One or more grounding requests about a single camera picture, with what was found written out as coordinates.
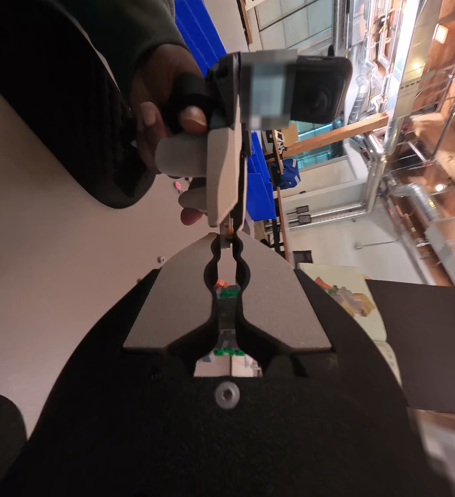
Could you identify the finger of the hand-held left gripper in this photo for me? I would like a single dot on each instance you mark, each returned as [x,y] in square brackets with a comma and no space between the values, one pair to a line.
[243,182]
[221,174]

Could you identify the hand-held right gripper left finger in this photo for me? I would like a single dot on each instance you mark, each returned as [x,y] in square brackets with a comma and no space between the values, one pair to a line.
[169,306]

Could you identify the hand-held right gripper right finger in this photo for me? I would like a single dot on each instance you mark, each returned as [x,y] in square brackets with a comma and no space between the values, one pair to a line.
[281,306]

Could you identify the grey plate with tan studs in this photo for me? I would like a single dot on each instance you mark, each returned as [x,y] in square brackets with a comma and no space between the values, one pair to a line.
[225,237]

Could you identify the person's left forearm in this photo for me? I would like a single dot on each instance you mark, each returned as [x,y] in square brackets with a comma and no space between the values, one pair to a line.
[142,27]

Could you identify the grey desk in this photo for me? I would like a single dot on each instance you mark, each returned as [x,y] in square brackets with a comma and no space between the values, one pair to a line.
[56,271]

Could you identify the person's left hand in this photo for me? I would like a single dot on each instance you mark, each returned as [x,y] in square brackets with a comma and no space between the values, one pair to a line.
[153,85]

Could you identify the blue plastic bin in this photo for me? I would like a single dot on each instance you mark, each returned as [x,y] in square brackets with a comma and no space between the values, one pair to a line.
[262,198]
[256,153]
[200,31]

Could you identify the pink flower brick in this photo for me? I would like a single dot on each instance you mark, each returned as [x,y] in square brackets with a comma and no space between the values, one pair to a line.
[178,186]

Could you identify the blue jacket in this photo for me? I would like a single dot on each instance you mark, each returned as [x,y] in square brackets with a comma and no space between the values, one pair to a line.
[290,174]

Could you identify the toy brick tower model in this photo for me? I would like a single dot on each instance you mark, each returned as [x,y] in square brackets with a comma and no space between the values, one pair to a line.
[227,294]

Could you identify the open instruction booklet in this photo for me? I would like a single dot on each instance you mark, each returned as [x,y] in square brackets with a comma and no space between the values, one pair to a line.
[347,295]

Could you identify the black knit cloth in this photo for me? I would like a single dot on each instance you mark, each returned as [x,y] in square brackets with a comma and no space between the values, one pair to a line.
[56,97]

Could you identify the black rectangular frame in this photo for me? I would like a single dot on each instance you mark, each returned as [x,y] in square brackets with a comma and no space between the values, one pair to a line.
[304,219]
[302,210]

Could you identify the silver ventilation duct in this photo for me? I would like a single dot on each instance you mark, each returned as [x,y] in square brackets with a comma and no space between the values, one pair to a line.
[414,194]

